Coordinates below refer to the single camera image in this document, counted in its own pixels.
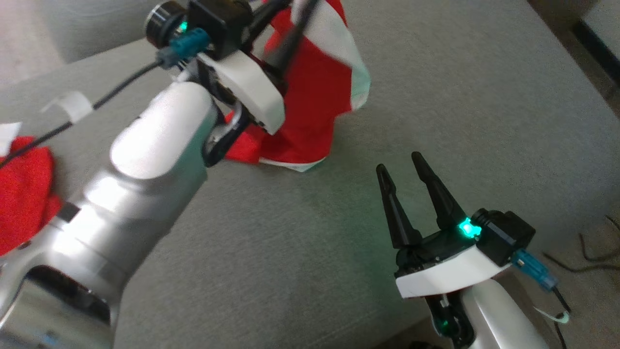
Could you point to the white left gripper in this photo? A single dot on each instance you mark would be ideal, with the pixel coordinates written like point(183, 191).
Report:
point(247, 82)

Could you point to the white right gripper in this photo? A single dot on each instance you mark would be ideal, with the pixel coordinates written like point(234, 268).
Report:
point(445, 274)

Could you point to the red shorts with white stripe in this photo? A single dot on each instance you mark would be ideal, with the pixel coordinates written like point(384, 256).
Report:
point(315, 111)

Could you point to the red and white jersey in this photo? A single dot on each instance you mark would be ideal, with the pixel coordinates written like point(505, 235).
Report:
point(24, 194)

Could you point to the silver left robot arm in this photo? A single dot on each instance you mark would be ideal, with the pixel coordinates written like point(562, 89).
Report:
point(145, 184)

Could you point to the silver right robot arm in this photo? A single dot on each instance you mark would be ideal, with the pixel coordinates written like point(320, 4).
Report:
point(499, 320)

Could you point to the grey sofa seat cushion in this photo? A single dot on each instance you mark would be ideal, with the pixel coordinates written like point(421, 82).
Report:
point(436, 97)

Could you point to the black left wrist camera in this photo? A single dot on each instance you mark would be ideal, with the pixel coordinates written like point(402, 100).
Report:
point(218, 22)

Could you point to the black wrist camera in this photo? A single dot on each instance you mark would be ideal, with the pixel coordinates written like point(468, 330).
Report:
point(218, 22)
point(506, 237)

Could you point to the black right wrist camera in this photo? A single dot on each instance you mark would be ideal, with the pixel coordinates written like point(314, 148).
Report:
point(506, 237)

